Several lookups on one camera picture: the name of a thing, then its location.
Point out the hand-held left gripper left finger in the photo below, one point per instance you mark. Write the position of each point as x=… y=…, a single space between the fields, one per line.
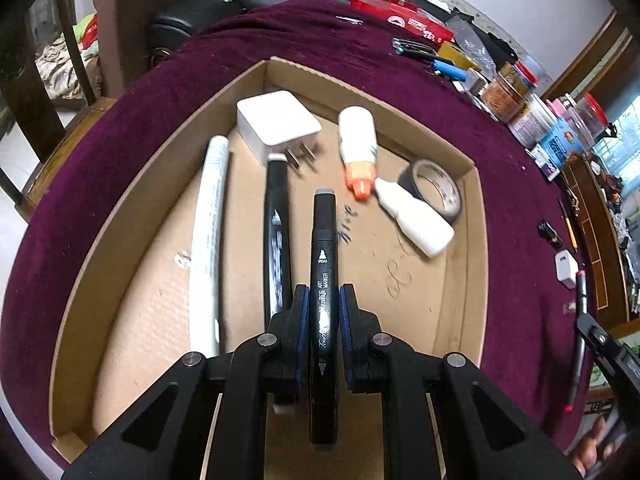
x=300 y=340

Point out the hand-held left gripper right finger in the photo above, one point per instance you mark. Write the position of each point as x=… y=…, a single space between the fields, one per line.
x=346 y=340

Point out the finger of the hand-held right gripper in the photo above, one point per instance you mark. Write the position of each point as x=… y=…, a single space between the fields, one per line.
x=587 y=325

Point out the black marker with red ends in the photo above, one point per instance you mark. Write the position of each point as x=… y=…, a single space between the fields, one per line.
x=580 y=300

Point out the black marker with grey ends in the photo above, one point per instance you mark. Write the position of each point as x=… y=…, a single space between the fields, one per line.
x=322 y=260

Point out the short black marker white end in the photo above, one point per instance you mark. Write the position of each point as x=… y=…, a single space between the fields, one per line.
x=277 y=220

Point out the small white dropper bottle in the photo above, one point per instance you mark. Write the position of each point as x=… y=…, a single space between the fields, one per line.
x=417 y=222

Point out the white marker pen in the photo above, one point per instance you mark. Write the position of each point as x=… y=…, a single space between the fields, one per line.
x=212 y=210

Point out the cardboard box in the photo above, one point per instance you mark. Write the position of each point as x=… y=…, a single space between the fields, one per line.
x=150 y=285

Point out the black tape roll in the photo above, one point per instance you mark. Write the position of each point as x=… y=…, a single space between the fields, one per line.
x=452 y=205

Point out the white bottle with orange cap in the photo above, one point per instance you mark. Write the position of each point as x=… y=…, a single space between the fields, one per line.
x=356 y=135

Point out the white wall charger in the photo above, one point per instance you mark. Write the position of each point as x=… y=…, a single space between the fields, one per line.
x=272 y=120

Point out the person's right hand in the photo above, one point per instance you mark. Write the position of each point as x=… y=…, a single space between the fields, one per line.
x=592 y=442

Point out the white square box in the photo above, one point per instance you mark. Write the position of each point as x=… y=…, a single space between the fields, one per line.
x=565 y=267

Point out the wooden cabinet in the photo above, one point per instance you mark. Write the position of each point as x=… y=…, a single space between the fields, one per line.
x=597 y=240

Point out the yellow and black pen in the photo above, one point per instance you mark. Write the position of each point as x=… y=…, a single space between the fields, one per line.
x=571 y=232

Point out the maroon tablecloth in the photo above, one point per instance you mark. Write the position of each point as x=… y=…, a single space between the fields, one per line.
x=510 y=200

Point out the small white medicine box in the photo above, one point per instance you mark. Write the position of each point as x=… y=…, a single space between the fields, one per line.
x=546 y=162

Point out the large clear jar blue label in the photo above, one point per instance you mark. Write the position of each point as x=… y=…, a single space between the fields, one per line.
x=565 y=142

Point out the clear jar with orange label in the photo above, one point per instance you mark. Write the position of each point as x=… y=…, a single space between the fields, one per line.
x=502 y=92

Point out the red gift box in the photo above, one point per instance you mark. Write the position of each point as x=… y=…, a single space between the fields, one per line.
x=400 y=15

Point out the brown upholstered chair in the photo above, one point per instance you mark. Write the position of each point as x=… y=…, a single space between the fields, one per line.
x=130 y=25

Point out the dark wooden chair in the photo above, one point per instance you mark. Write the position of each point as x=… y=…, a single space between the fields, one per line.
x=30 y=60

